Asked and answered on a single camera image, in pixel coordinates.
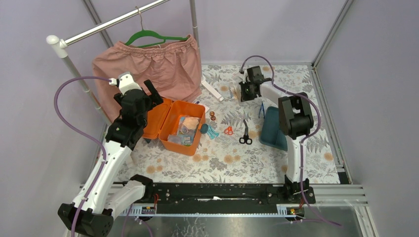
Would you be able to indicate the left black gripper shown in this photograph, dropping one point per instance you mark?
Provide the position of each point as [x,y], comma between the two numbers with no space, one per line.
[144,98]

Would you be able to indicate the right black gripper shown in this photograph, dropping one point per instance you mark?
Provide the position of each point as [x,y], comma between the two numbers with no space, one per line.
[243,97]

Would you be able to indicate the orange plastic medicine box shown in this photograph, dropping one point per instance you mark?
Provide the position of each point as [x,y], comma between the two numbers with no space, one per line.
[163,120]

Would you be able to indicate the blue cotton swab pack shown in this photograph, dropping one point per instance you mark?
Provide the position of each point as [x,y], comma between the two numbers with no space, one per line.
[187,133]

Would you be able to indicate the bagged latex gloves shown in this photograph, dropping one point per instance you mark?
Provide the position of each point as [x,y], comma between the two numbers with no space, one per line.
[189,124]

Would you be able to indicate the gauze pad packet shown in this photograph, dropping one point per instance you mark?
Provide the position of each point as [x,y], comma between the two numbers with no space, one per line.
[182,139]

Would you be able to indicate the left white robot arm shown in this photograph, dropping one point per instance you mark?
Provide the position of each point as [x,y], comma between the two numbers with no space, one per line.
[92,212]

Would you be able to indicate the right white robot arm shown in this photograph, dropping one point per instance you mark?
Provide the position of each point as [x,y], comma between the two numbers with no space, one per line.
[295,123]

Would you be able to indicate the white blue medicine sachet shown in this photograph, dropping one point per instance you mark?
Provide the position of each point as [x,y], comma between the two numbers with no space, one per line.
[204,105]

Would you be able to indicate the white rectangular box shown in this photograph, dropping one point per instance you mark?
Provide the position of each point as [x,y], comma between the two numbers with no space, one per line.
[211,89]

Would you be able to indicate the pink fabric shorts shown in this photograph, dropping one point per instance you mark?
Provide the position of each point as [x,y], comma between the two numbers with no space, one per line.
[174,68]

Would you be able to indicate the small orange scissors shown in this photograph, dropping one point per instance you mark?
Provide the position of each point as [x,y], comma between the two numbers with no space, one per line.
[228,131]

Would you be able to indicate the teal divided tray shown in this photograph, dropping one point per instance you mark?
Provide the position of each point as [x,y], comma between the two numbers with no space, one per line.
[271,135]

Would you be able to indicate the green clothes hanger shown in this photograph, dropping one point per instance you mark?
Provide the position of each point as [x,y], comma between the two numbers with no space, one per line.
[148,33]

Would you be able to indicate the floral table mat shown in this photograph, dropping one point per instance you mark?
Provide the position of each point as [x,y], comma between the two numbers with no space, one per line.
[223,159]

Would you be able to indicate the silver clothes rack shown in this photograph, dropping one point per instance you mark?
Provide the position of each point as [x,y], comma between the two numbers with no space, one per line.
[59,47]

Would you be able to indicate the black handled scissors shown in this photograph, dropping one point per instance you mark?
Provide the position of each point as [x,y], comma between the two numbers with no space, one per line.
[245,139]

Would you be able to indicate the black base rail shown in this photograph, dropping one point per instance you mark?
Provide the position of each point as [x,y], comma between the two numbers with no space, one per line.
[218,200]

